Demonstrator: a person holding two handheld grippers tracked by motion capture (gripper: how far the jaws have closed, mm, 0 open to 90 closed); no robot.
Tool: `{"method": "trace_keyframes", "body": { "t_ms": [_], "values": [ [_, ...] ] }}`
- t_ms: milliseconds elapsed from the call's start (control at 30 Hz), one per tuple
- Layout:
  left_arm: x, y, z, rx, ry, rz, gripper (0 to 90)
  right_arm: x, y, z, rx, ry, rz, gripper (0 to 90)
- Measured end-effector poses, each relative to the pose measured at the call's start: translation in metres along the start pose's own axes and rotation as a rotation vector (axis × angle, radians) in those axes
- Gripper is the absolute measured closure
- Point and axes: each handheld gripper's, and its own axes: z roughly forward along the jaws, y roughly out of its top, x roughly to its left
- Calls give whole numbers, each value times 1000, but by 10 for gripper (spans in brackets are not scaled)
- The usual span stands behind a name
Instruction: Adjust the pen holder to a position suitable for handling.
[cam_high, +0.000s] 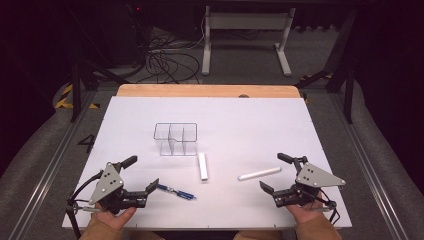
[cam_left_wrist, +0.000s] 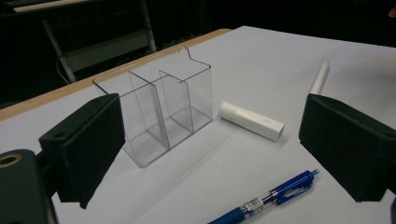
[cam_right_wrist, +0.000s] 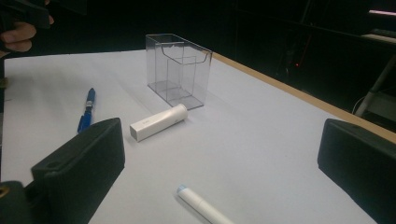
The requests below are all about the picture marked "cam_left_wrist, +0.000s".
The white cylindrical tube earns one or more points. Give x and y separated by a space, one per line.
252 122

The blue pen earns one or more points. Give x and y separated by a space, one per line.
280 194

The white pen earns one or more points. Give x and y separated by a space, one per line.
320 77

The wooden table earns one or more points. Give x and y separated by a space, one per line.
62 91

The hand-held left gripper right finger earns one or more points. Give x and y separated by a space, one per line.
348 146

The clear plastic organizer box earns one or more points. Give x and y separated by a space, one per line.
174 124

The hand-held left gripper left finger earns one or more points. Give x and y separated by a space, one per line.
87 146

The white board sheet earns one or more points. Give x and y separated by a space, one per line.
249 62

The white metal stand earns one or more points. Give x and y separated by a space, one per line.
106 51

